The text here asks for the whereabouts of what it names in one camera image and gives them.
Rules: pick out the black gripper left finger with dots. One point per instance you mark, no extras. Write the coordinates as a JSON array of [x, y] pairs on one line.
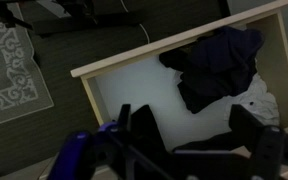
[[144, 154]]

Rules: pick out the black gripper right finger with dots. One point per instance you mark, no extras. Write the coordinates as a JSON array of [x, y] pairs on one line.
[[265, 142]]

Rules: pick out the white clothing in drawer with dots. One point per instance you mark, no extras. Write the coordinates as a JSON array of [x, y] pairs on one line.
[[258, 101]]

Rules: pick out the open light wood drawer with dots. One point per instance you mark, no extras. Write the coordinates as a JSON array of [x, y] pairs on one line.
[[137, 77]]

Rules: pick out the dark navy clothing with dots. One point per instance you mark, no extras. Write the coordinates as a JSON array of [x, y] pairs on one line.
[[215, 66]]

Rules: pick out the grey patterned rug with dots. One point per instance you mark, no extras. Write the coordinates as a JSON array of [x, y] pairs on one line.
[[23, 90]]

